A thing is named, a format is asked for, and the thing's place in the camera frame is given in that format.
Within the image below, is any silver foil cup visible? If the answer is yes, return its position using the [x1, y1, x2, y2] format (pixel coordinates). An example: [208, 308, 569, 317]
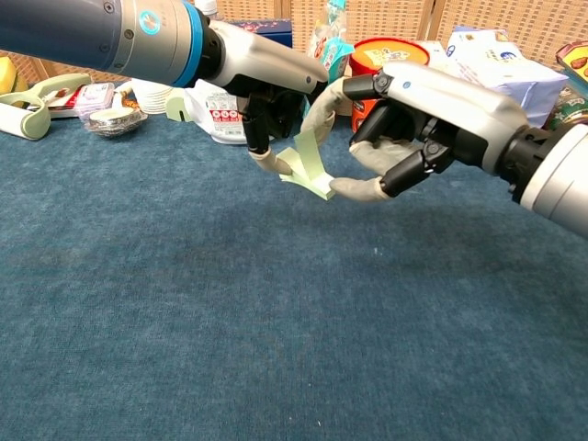
[86, 107, 149, 138]

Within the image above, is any white paper cup stack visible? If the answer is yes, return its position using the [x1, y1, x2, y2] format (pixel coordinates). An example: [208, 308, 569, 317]
[130, 77, 175, 115]

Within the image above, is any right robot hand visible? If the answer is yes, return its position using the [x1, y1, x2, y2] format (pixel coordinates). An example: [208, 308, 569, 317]
[300, 62, 529, 203]

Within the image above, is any navy blue flat box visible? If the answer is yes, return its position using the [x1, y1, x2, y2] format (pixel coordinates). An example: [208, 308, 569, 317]
[227, 18, 294, 50]

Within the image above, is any red instant noodle cup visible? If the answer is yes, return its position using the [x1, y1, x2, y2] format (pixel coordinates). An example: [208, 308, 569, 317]
[348, 37, 431, 134]

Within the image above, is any light green holder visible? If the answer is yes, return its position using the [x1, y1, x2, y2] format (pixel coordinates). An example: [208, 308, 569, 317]
[164, 89, 194, 123]

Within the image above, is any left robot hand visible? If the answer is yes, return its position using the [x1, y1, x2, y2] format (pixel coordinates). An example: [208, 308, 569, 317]
[201, 20, 330, 175]

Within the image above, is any teal snack bag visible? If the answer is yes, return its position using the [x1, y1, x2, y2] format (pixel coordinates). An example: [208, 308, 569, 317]
[305, 0, 355, 86]

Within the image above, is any small orange snack pack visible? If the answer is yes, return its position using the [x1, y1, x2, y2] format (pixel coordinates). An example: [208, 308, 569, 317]
[112, 82, 141, 114]

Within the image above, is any single green sticky note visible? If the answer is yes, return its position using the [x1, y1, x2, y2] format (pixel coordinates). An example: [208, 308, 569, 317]
[293, 130, 327, 183]

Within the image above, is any green white lint roller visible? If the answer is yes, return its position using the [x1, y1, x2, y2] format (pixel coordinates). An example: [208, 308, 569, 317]
[0, 72, 93, 141]

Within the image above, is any white long tissue carton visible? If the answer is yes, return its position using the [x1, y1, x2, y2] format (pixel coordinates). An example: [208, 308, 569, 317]
[415, 40, 449, 70]

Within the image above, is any clear water bottle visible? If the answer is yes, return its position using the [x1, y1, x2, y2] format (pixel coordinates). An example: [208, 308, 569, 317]
[195, 0, 220, 22]

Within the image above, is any pale blue tissue pack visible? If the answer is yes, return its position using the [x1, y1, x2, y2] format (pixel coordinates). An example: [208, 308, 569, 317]
[445, 26, 570, 130]

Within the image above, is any yellow sponge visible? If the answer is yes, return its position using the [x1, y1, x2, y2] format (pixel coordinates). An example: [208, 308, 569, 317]
[0, 56, 28, 96]

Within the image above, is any white detergent tub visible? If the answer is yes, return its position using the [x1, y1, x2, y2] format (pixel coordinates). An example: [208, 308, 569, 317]
[183, 80, 277, 145]

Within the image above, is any red white small carton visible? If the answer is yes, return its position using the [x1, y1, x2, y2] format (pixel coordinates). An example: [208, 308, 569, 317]
[45, 85, 86, 119]

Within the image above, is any blue table cloth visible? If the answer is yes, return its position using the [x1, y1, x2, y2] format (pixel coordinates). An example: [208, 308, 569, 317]
[0, 80, 588, 441]

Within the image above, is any clear purple plastic box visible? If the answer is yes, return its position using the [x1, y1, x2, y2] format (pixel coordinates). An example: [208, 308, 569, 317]
[74, 82, 115, 121]

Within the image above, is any green sticky note pad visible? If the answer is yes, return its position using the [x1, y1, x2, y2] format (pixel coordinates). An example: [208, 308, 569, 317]
[277, 146, 336, 202]

